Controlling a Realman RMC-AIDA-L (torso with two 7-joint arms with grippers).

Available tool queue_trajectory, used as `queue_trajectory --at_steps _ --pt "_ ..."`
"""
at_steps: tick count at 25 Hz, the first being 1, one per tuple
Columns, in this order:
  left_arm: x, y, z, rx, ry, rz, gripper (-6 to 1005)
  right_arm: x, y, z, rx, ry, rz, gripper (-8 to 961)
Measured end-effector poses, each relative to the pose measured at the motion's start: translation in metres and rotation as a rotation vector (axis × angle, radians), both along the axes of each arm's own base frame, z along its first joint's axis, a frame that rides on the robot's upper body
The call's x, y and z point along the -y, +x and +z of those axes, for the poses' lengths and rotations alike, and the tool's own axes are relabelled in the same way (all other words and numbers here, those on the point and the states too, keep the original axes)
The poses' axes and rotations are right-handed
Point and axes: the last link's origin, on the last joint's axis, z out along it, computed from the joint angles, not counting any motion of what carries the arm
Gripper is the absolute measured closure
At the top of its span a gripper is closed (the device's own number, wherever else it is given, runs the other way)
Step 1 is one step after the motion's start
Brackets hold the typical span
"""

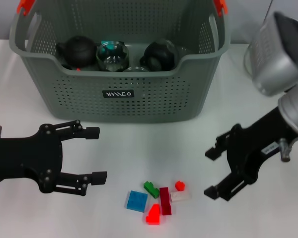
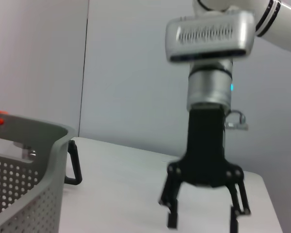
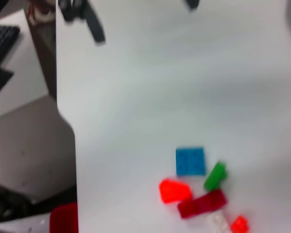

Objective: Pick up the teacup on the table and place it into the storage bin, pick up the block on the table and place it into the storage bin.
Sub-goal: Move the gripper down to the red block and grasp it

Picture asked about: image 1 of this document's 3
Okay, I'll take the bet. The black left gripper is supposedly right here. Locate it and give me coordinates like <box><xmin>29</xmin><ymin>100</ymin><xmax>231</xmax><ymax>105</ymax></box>
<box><xmin>0</xmin><ymin>120</ymin><xmax>101</xmax><ymax>194</ymax></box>

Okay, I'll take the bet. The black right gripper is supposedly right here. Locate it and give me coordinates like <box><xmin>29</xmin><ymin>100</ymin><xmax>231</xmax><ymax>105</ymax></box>
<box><xmin>204</xmin><ymin>106</ymin><xmax>298</xmax><ymax>202</ymax></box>

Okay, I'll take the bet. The small orange-red building block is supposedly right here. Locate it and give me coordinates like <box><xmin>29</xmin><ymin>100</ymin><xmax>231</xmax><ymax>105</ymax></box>
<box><xmin>174</xmin><ymin>180</ymin><xmax>186</xmax><ymax>192</ymax></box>

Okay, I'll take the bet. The white building block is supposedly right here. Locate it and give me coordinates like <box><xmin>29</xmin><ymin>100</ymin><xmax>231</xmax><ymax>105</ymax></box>
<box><xmin>170</xmin><ymin>191</ymin><xmax>192</xmax><ymax>203</ymax></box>

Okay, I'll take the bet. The glass teacup with black sleeve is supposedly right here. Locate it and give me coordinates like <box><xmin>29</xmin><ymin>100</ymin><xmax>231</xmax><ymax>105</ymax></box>
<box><xmin>124</xmin><ymin>66</ymin><xmax>149</xmax><ymax>72</ymax></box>
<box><xmin>96</xmin><ymin>41</ymin><xmax>130</xmax><ymax>72</ymax></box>
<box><xmin>140</xmin><ymin>39</ymin><xmax>178</xmax><ymax>71</ymax></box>

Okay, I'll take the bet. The teal square block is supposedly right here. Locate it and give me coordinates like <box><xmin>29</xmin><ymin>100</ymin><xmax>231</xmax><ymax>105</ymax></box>
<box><xmin>100</xmin><ymin>40</ymin><xmax>116</xmax><ymax>53</ymax></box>

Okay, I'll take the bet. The blue flat square block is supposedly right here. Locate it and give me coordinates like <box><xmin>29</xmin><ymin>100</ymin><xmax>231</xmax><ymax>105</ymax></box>
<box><xmin>125</xmin><ymin>190</ymin><xmax>148</xmax><ymax>213</ymax></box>

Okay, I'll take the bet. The green stepped building block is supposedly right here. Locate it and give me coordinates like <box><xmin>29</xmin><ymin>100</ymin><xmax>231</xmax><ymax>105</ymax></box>
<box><xmin>143</xmin><ymin>181</ymin><xmax>160</xmax><ymax>199</ymax></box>

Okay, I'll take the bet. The grey-green perforated storage basket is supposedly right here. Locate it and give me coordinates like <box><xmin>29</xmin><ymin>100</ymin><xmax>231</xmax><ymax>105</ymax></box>
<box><xmin>9</xmin><ymin>0</ymin><xmax>231</xmax><ymax>124</ymax></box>

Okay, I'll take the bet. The bright red slope block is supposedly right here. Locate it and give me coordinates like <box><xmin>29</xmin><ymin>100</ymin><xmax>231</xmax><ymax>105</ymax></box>
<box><xmin>146</xmin><ymin>203</ymin><xmax>161</xmax><ymax>225</ymax></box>

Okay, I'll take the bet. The dark red building brick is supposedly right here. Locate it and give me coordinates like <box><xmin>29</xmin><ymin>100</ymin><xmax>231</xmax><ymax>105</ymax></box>
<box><xmin>159</xmin><ymin>187</ymin><xmax>173</xmax><ymax>216</ymax></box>

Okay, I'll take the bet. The black clay teapot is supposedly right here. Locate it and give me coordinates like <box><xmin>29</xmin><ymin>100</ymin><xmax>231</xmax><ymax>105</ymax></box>
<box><xmin>56</xmin><ymin>35</ymin><xmax>99</xmax><ymax>69</ymax></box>

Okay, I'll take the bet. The right arm cable with connector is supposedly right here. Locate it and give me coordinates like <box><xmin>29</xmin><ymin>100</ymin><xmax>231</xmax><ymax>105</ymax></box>
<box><xmin>279</xmin><ymin>137</ymin><xmax>298</xmax><ymax>163</ymax></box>

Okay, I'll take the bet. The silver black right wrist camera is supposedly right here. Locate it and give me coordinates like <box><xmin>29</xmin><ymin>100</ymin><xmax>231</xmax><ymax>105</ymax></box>
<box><xmin>252</xmin><ymin>11</ymin><xmax>298</xmax><ymax>97</ymax></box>

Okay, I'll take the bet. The orange basket handle clip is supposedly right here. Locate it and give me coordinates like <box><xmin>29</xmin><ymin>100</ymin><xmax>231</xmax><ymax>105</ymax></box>
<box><xmin>16</xmin><ymin>0</ymin><xmax>35</xmax><ymax>15</ymax></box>
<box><xmin>213</xmin><ymin>0</ymin><xmax>228</xmax><ymax>17</ymax></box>

